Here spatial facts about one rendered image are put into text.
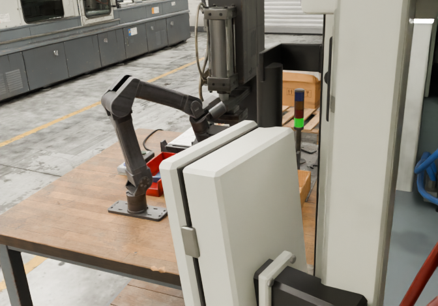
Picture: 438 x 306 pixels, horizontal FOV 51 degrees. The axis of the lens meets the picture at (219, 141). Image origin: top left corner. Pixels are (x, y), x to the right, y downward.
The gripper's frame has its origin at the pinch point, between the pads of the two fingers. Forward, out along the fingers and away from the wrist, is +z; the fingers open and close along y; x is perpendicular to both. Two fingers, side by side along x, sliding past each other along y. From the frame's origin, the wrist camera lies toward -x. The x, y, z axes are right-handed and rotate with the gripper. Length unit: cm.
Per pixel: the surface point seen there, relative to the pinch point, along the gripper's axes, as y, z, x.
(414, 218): -18, -7, -69
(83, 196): -27.6, -2.1, 38.9
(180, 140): 24.4, 26.2, 29.1
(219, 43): 25.3, -30.3, -2.1
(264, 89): -53, -87, -46
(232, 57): 26.0, -23.8, -5.2
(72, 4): 403, 215, 418
